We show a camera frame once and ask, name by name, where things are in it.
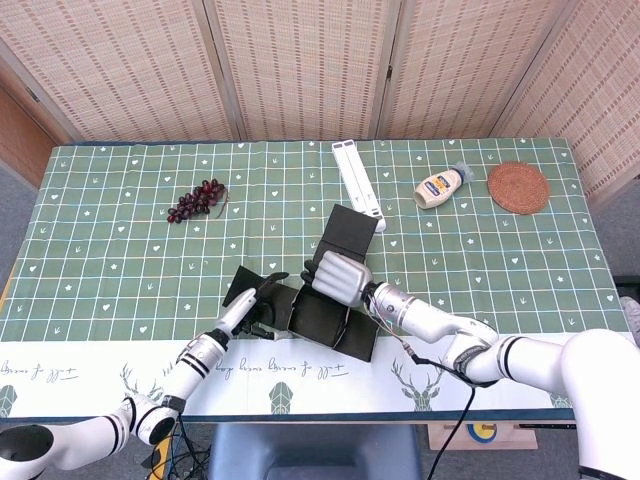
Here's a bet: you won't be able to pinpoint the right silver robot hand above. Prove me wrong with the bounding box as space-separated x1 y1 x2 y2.
300 250 375 307

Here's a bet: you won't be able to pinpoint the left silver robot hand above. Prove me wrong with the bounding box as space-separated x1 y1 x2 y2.
215 271 291 342

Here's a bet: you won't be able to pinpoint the black folding box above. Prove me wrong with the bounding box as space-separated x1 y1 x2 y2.
221 203 380 362

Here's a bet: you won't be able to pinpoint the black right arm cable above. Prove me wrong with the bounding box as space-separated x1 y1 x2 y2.
399 337 499 480

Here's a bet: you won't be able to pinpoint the dark red grape bunch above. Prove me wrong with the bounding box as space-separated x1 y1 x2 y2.
166 178 230 225

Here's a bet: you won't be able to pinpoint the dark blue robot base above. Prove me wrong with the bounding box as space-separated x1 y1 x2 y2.
207 423 424 480

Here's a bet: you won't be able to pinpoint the green checked tablecloth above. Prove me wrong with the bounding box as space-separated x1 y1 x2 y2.
0 138 632 419

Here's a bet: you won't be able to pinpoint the round brown woven coaster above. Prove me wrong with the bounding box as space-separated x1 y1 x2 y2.
487 161 552 216

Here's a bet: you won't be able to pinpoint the tangled floor cables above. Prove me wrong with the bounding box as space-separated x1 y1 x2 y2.
142 424 214 480

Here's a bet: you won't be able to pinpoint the brown wooden door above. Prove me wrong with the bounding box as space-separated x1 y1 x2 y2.
0 84 66 189

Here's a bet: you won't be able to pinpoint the woven bamboo folding screen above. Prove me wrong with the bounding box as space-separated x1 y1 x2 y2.
0 0 640 201

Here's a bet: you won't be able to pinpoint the white folding stand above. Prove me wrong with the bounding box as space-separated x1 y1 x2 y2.
331 140 388 234

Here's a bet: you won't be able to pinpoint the cream mayonnaise squeeze bottle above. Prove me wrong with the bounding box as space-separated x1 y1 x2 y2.
413 162 475 211

